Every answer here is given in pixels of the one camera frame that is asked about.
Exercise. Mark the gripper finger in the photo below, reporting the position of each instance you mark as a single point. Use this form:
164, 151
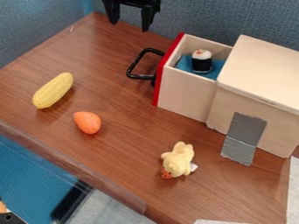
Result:
113, 12
147, 18

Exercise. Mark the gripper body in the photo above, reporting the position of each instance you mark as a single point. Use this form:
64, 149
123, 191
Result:
132, 1

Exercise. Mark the drawer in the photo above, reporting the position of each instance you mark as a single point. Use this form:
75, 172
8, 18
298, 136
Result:
186, 78

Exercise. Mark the yellow toy corn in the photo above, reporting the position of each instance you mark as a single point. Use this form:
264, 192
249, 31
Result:
52, 90

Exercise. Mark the orange toy carrot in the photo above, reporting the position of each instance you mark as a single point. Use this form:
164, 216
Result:
88, 122

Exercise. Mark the cabinet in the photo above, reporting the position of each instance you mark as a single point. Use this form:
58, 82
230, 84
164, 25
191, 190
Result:
260, 87

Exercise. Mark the yellow plush duck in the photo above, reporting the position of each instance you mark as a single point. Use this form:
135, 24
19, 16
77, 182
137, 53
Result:
178, 160

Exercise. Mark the grey tape strip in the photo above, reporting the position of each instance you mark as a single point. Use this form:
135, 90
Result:
243, 137

